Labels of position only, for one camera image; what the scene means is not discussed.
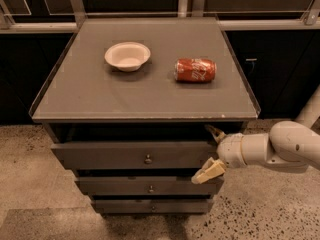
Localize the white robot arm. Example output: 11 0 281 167
191 87 320 184

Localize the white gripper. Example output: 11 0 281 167
191 125 244 184

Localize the grey drawer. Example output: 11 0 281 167
75 176 224 196
91 199 213 214
51 141 215 170

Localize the red soda can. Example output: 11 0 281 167
174 58 217 83

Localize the grey drawer cabinet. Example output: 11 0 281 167
30 18 260 202

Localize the grey bottom drawer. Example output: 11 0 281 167
91 199 213 214

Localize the grey middle drawer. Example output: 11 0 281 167
75 176 224 196

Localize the white paper bowl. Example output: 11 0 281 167
104 42 151 72

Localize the metal railing frame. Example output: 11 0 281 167
1 0 319 32

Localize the grey top drawer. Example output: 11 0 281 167
51 141 215 170

